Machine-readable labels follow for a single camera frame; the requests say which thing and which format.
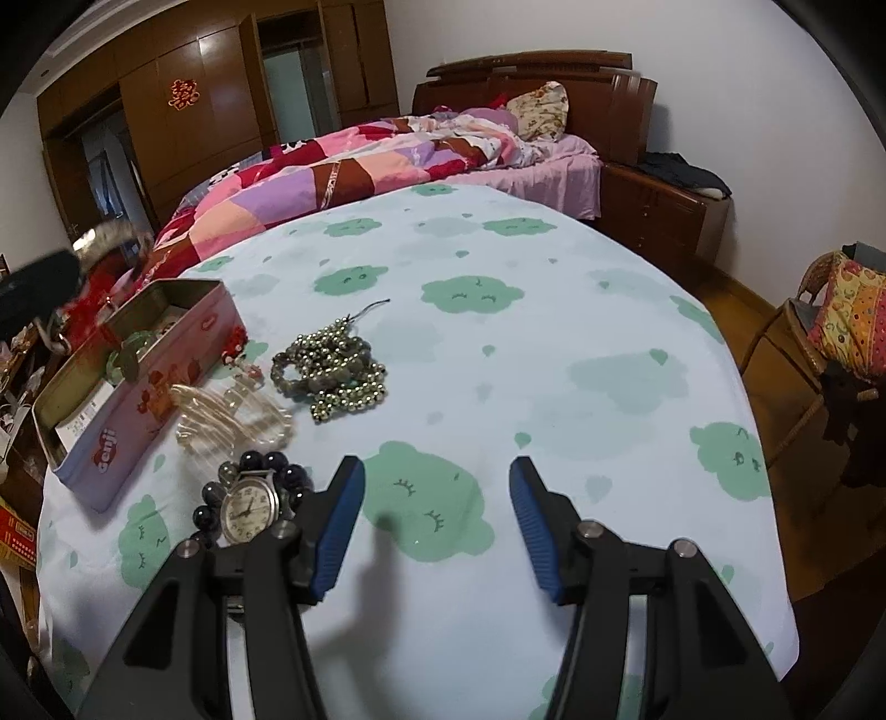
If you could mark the red paper decoration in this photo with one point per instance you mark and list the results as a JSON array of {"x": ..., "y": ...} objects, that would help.
[{"x": 183, "y": 95}]

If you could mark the wicker chair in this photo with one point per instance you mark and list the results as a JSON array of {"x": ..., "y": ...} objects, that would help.
[{"x": 782, "y": 346}]

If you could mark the bed with patchwork quilt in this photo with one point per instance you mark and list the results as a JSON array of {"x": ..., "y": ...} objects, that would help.
[{"x": 554, "y": 173}]

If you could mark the wooden wardrobe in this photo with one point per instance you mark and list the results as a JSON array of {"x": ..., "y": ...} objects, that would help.
[{"x": 207, "y": 83}]

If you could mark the floral pillow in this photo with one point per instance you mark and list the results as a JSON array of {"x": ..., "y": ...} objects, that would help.
[{"x": 540, "y": 107}]

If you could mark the pink tin box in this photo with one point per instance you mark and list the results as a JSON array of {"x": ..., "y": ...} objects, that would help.
[{"x": 124, "y": 429}]

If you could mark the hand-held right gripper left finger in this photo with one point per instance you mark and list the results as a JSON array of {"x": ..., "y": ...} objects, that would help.
[{"x": 338, "y": 529}]

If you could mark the dark folded clothes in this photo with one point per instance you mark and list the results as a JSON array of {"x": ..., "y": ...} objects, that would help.
[{"x": 682, "y": 173}]

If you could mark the colourful patterned cushion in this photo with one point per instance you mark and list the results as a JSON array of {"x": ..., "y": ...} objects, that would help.
[{"x": 851, "y": 318}]

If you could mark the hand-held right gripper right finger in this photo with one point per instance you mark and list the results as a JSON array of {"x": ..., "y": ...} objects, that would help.
[{"x": 536, "y": 533}]

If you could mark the white paper card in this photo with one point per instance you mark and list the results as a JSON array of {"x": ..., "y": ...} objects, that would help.
[{"x": 83, "y": 422}]

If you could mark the wooden nightstand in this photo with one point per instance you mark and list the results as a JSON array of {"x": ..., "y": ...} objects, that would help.
[{"x": 664, "y": 221}]

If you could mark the wooden bed headboard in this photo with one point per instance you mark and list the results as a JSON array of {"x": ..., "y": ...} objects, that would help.
[{"x": 609, "y": 104}]

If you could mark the dark clothes on chair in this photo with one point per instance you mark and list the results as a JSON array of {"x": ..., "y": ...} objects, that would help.
[{"x": 855, "y": 415}]

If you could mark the patchwork quilt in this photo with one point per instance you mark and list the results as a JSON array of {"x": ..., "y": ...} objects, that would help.
[{"x": 311, "y": 180}]

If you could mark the green jade bangle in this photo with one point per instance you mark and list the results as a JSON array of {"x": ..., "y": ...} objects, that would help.
[{"x": 128, "y": 356}]

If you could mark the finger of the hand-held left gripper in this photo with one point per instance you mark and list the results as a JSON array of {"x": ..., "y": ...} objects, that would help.
[{"x": 38, "y": 287}]

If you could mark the red cardboard box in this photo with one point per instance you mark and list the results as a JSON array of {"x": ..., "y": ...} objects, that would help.
[{"x": 15, "y": 536}]

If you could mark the silver wristwatch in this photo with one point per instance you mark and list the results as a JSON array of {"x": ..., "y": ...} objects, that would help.
[{"x": 242, "y": 511}]

